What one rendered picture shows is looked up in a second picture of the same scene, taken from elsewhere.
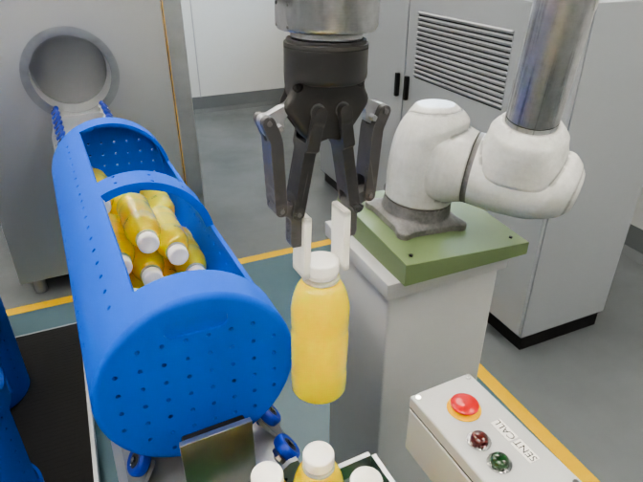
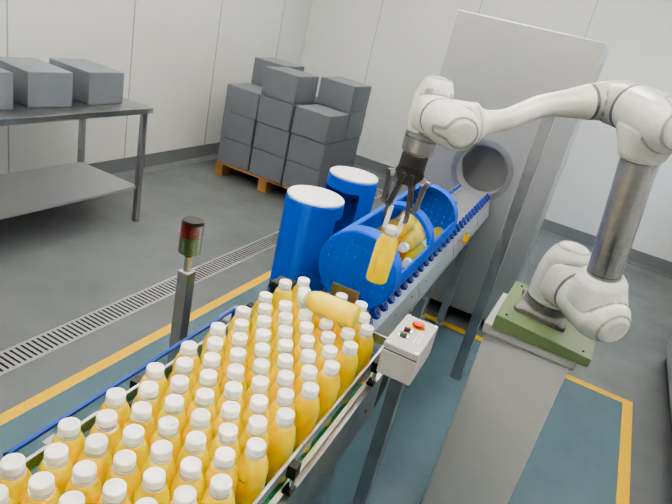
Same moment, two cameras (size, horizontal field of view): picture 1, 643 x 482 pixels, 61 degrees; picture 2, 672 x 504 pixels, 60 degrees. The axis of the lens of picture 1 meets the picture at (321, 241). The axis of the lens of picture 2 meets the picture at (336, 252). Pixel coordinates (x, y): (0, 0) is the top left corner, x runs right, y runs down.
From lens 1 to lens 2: 1.30 m
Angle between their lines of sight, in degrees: 42
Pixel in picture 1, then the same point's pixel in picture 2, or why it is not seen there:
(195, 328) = (363, 247)
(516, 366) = not seen: outside the picture
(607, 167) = not seen: outside the picture
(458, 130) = (571, 262)
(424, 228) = (532, 312)
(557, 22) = (607, 214)
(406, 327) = (490, 361)
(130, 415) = (328, 265)
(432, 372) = (499, 410)
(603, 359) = not seen: outside the picture
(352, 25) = (412, 151)
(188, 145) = (504, 237)
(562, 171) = (601, 308)
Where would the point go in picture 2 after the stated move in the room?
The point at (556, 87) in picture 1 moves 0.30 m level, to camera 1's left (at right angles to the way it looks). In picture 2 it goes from (605, 252) to (520, 212)
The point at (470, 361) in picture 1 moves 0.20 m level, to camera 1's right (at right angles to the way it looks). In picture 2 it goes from (530, 427) to (580, 465)
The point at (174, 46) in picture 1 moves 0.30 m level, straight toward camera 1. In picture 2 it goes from (526, 173) to (505, 179)
